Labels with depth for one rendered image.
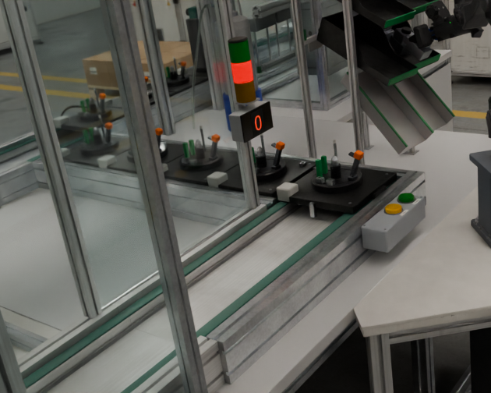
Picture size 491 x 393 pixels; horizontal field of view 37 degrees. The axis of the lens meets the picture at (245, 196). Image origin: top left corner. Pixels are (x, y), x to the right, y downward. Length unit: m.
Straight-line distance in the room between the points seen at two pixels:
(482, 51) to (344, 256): 4.56
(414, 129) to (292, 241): 0.59
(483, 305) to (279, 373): 0.47
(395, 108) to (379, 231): 0.57
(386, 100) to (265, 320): 0.94
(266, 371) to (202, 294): 0.28
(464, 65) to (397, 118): 4.09
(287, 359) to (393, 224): 0.46
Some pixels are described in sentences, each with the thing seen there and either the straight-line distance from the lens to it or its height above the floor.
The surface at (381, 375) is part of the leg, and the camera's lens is 1.71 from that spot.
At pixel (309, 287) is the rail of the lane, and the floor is 0.92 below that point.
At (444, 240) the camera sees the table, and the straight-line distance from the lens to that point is 1.91.
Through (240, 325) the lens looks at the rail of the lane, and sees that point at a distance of 1.46.
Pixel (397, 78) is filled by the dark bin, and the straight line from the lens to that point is 2.08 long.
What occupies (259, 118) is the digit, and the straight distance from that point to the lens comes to 1.84.
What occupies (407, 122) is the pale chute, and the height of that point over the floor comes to 1.04.
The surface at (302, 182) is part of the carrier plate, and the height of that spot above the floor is 0.97.
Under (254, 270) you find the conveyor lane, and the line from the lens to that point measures 1.73.
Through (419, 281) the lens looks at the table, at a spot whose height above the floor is 0.86.
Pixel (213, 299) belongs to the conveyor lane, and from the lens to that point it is 1.65.
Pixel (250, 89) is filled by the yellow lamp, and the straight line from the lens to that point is 1.81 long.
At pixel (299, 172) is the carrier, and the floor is 0.97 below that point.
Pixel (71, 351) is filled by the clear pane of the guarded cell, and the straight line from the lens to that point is 1.12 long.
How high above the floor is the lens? 1.75
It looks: 23 degrees down
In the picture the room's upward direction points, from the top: 9 degrees counter-clockwise
